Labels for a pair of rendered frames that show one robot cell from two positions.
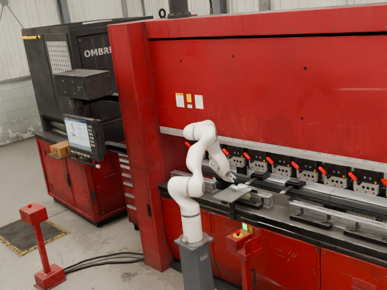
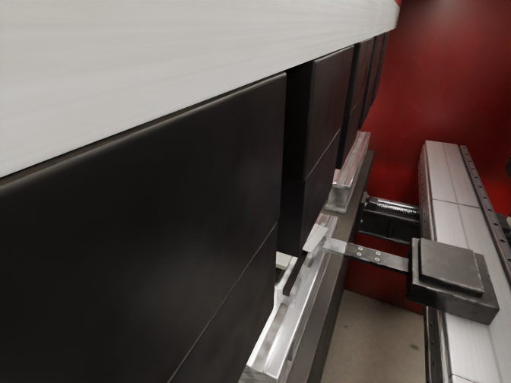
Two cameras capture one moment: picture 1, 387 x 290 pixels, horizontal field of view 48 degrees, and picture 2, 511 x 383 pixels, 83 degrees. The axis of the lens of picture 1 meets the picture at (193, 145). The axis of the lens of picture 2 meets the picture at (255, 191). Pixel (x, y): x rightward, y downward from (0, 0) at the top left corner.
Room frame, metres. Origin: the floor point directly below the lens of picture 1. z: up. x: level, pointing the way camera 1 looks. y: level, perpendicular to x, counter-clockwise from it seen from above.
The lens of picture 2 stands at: (2.91, -0.74, 1.36)
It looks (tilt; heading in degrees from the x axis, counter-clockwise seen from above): 30 degrees down; 71
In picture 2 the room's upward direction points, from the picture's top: straight up
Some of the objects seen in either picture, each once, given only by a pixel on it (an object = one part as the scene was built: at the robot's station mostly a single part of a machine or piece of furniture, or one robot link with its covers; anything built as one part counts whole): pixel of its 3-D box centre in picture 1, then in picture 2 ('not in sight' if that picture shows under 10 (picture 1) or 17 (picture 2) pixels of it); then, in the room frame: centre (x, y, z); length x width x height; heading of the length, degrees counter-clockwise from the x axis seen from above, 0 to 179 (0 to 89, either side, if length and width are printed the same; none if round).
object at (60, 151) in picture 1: (62, 148); not in sight; (4.52, 1.42, 1.04); 0.30 x 0.26 x 0.12; 40
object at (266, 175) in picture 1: (254, 178); (396, 259); (3.26, -0.47, 1.01); 0.26 x 0.12 x 0.05; 136
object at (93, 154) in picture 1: (86, 136); not in sight; (3.58, 0.90, 1.42); 0.45 x 0.12 x 0.36; 45
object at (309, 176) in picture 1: (309, 168); not in sight; (2.75, -0.77, 1.26); 0.15 x 0.09 x 0.17; 46
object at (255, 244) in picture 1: (243, 240); not in sight; (2.75, -0.29, 0.75); 0.20 x 0.16 x 0.18; 34
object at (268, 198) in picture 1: (249, 195); (299, 286); (3.11, -0.40, 0.92); 0.39 x 0.06 x 0.10; 46
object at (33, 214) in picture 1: (41, 245); not in sight; (3.60, 1.50, 0.41); 0.25 x 0.20 x 0.83; 136
